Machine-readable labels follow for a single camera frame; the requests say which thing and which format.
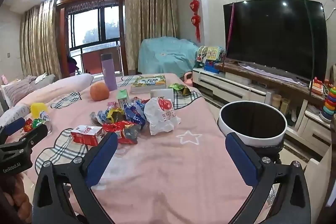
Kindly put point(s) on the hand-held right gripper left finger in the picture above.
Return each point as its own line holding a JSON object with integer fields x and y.
{"x": 103, "y": 158}

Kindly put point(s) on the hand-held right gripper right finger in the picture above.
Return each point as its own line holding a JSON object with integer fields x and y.
{"x": 241, "y": 161}

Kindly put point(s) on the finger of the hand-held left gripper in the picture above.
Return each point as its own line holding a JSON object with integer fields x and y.
{"x": 34, "y": 136}
{"x": 13, "y": 127}

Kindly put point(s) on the white round waste bin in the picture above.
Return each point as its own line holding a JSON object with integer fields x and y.
{"x": 262, "y": 141}

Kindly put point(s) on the red carton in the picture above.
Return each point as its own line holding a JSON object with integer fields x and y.
{"x": 85, "y": 134}

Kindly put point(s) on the pile of snack wrappers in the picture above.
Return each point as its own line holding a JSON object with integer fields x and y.
{"x": 123, "y": 124}

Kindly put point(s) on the green drink carton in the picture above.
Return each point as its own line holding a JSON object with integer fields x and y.
{"x": 122, "y": 99}

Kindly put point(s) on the white plastic bag red print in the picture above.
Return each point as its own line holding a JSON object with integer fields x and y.
{"x": 160, "y": 116}

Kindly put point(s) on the white foam block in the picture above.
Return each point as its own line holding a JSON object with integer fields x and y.
{"x": 161, "y": 94}

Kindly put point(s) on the person's left hand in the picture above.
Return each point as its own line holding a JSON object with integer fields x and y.
{"x": 21, "y": 197}

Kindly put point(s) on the white pillow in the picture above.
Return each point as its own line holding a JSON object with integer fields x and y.
{"x": 13, "y": 115}

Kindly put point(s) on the red foil wrapper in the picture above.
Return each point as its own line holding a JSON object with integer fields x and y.
{"x": 27, "y": 124}

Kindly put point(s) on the green foil wrapper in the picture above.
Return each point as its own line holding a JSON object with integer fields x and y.
{"x": 37, "y": 123}

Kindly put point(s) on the yellow plastic object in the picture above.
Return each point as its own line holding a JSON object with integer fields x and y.
{"x": 38, "y": 109}

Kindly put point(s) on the striped pillow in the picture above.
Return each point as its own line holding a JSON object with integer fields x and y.
{"x": 18, "y": 90}

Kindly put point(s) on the pink rolled quilt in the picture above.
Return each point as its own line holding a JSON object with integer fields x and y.
{"x": 60, "y": 87}

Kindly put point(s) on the orange fruit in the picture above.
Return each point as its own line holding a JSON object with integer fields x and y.
{"x": 99, "y": 91}

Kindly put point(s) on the white television cabinet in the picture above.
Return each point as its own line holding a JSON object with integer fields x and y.
{"x": 236, "y": 87}

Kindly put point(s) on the beige curtain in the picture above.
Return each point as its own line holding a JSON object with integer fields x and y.
{"x": 39, "y": 40}
{"x": 149, "y": 24}

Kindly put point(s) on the green snack packet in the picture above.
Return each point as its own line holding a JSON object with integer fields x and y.
{"x": 181, "y": 88}

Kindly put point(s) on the pink plastic stool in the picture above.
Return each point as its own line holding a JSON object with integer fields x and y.
{"x": 188, "y": 79}

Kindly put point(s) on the rainbow stacking rings toy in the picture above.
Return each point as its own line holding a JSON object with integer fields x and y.
{"x": 330, "y": 106}

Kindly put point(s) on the red toy phone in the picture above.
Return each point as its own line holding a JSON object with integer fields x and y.
{"x": 317, "y": 86}

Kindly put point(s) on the colourful toy cash register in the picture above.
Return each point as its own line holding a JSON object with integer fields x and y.
{"x": 210, "y": 58}

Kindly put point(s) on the teal covered armchair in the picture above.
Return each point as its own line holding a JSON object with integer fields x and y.
{"x": 165, "y": 56}

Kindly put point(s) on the balcony window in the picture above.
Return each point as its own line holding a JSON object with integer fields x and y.
{"x": 92, "y": 29}

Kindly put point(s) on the black television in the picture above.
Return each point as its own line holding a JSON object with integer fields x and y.
{"x": 275, "y": 35}

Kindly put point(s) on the pink stick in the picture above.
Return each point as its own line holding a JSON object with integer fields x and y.
{"x": 231, "y": 27}

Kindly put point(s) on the red hanging decoration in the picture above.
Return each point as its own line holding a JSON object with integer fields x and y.
{"x": 194, "y": 6}

